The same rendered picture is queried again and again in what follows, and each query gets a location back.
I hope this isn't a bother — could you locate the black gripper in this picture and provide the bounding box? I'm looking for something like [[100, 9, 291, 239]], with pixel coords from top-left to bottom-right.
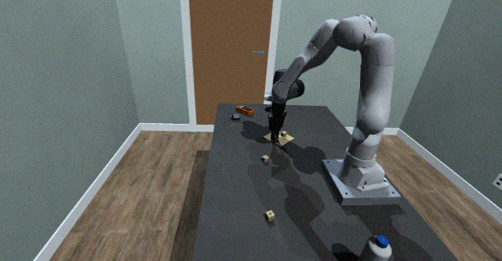
[[268, 102, 286, 141]]

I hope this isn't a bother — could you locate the beige mat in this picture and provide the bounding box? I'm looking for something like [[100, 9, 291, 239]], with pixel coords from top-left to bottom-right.
[[263, 131, 293, 147]]

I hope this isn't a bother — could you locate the orange digital multimeter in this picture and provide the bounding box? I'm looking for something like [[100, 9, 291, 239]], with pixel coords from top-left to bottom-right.
[[236, 105, 254, 115]]

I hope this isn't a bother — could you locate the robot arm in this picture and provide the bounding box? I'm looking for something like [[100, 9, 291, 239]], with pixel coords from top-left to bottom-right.
[[264, 15, 395, 192]]

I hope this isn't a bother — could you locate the grey bottle with blue cap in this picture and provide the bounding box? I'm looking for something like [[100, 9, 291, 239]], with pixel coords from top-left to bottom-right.
[[358, 235, 391, 261]]

